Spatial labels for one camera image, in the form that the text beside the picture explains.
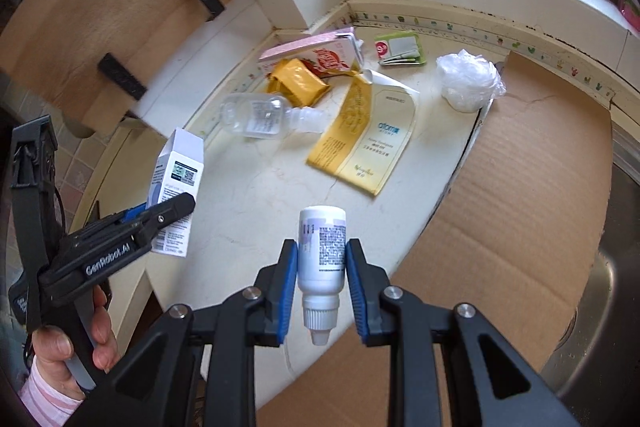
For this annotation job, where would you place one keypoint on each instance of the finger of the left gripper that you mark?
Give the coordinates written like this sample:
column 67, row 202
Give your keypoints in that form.
column 133, row 213
column 159, row 216

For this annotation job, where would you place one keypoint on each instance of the stainless steel sink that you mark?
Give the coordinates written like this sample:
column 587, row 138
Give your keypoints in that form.
column 594, row 369

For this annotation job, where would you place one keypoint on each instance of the clear plastic bottle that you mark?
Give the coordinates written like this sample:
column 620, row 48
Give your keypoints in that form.
column 269, row 116

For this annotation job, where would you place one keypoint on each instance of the white plastic bag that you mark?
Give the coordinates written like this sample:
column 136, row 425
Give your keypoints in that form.
column 468, row 82

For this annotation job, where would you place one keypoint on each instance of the pink striped left sleeve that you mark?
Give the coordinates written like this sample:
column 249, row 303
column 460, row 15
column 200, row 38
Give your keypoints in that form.
column 48, row 406

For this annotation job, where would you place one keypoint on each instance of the brown cardboard sheet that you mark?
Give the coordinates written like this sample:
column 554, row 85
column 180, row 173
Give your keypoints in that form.
column 487, row 290

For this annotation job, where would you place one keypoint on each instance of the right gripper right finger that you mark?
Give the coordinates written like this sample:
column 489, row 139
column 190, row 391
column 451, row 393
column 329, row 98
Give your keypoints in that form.
column 366, row 283

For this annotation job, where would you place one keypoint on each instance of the green white small packet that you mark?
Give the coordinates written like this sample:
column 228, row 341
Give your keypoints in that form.
column 401, row 48

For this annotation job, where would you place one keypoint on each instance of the white blue medicine box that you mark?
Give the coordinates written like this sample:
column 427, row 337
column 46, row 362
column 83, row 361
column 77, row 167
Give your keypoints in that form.
column 178, row 169

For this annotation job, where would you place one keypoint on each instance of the yellow white pouch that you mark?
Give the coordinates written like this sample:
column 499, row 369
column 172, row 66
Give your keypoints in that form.
column 369, row 133

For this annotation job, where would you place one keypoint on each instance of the yellow wrapper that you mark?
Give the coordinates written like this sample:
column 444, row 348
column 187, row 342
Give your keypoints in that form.
column 293, row 80

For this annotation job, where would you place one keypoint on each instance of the person's left hand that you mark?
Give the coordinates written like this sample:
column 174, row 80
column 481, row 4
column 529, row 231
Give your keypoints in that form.
column 53, row 348

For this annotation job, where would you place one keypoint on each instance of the small white dropper bottle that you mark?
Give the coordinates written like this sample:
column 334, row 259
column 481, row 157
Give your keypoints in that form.
column 321, row 268

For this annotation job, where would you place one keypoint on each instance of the pink strawberry milk carton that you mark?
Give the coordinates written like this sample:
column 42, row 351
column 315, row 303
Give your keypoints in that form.
column 336, row 52

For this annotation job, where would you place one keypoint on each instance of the wooden cutting board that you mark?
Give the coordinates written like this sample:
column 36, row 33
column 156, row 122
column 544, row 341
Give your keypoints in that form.
column 93, row 59

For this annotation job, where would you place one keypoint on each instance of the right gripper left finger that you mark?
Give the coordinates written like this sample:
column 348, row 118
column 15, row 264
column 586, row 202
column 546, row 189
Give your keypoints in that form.
column 277, row 284

